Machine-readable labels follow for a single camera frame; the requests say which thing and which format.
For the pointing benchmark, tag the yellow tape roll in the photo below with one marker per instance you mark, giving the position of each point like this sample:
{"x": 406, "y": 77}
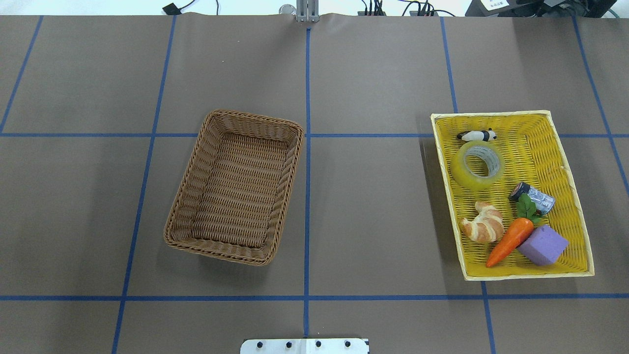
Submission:
{"x": 477, "y": 165}

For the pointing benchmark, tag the black plug on table edge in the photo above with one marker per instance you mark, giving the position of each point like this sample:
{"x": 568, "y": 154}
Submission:
{"x": 171, "y": 9}

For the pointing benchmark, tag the white metal bracket plate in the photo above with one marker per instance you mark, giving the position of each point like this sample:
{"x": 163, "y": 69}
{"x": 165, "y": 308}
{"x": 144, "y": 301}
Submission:
{"x": 306, "y": 346}

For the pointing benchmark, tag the purple foam block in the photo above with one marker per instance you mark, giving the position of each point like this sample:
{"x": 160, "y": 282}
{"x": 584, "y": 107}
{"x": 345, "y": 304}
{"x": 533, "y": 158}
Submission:
{"x": 544, "y": 246}

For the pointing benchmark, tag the panda figurine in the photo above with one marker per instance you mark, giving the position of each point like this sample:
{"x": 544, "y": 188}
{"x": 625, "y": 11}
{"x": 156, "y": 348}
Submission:
{"x": 486, "y": 135}

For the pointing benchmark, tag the brown wicker basket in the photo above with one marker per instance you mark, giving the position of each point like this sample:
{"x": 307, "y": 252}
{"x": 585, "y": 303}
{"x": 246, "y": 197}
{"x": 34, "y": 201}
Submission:
{"x": 233, "y": 198}

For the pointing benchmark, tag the aluminium post mount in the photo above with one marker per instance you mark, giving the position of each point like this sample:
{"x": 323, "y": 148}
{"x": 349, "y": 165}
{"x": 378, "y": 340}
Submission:
{"x": 307, "y": 11}

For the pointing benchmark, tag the yellow woven basket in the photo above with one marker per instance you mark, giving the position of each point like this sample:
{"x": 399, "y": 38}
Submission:
{"x": 533, "y": 153}

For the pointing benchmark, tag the toy croissant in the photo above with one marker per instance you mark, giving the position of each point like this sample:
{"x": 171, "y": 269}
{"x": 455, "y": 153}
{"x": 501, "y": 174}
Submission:
{"x": 486, "y": 227}

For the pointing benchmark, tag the toy carrot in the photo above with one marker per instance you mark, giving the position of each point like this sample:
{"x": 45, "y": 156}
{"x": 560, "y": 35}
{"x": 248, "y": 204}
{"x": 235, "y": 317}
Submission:
{"x": 518, "y": 231}

